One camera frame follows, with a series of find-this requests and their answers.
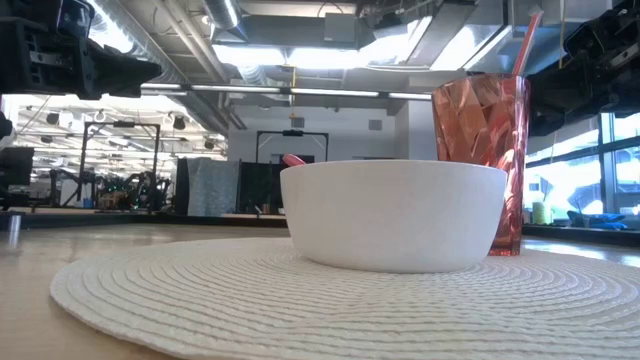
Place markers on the red drinking straw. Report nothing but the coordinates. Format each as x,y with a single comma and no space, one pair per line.
526,42

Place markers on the white bowl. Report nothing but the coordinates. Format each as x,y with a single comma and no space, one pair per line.
395,215

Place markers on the blue cloth bundle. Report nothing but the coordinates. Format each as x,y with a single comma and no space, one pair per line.
600,220

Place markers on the orange translucent plastic cup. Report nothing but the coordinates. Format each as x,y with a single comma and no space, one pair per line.
475,120

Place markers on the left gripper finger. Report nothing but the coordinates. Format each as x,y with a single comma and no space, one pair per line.
125,70

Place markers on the black background frame rig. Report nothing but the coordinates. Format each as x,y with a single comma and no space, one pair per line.
120,125
292,133

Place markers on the grey partition panel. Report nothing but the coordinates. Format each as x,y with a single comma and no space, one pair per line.
207,187

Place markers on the black monitor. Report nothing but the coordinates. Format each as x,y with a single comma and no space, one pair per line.
16,167

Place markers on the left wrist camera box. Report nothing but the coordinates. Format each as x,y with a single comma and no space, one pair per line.
75,15

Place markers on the silver ventilation duct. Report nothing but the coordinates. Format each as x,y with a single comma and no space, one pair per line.
222,15

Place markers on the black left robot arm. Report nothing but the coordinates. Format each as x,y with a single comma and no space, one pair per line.
4,125

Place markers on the ceiling strip light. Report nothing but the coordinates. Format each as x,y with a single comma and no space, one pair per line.
285,90

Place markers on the yellow green container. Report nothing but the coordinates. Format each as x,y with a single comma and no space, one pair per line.
540,214

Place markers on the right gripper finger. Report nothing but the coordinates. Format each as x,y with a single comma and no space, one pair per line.
565,97

